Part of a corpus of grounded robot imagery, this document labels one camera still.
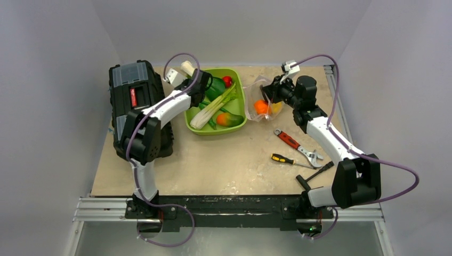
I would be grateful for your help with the black toolbox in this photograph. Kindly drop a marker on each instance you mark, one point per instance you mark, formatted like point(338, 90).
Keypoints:
point(133, 88)

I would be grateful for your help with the yellow toy pear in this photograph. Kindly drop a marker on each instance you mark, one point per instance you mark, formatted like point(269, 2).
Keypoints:
point(276, 108)

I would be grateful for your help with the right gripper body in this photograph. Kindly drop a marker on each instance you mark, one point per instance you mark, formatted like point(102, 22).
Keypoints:
point(269, 92)

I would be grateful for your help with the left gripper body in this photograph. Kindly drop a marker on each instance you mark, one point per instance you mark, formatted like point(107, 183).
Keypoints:
point(186, 82)

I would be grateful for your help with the yellow black screwdriver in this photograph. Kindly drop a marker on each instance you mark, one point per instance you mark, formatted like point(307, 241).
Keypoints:
point(282, 159)

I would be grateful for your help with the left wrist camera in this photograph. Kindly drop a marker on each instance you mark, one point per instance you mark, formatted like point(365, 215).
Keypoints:
point(174, 78)

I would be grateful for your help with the toy mango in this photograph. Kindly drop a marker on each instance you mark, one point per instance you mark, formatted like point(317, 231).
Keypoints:
point(229, 120)

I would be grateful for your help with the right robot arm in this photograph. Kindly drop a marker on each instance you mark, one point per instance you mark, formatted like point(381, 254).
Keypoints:
point(357, 178)

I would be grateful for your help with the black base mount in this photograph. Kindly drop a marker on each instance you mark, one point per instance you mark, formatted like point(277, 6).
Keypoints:
point(285, 212)

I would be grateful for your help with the red toy tomato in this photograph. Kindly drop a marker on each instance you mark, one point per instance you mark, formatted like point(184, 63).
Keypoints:
point(228, 81)

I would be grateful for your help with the toy leek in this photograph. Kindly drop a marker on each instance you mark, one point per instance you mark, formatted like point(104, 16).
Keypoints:
point(215, 87)

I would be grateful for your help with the black hammer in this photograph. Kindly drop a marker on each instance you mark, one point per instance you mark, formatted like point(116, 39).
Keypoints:
point(304, 182)

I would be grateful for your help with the orange toy tangerine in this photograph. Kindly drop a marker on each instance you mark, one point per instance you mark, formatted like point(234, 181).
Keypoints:
point(262, 107)

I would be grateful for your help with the red adjustable wrench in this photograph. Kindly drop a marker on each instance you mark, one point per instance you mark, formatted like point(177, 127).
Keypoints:
point(312, 156)

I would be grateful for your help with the green toy chili pepper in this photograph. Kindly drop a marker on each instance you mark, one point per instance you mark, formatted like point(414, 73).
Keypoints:
point(211, 123)

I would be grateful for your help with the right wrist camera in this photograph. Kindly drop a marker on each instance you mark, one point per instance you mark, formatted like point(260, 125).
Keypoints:
point(290, 69)

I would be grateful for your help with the green plastic tray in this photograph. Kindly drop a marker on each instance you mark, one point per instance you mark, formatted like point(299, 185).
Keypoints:
point(235, 106)

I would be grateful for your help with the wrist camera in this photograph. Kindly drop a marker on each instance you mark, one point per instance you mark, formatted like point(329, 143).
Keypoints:
point(174, 78)
point(290, 69)

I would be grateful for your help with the aluminium frame rail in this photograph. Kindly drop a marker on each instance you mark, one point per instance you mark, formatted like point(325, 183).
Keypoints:
point(112, 209)

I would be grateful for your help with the clear zip top bag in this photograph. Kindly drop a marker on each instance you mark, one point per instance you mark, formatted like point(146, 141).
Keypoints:
point(252, 94)

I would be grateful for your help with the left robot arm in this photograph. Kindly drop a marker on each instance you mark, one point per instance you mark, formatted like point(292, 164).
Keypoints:
point(165, 110)

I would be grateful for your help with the toy celery stalk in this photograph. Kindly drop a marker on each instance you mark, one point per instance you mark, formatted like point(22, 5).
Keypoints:
point(202, 118)

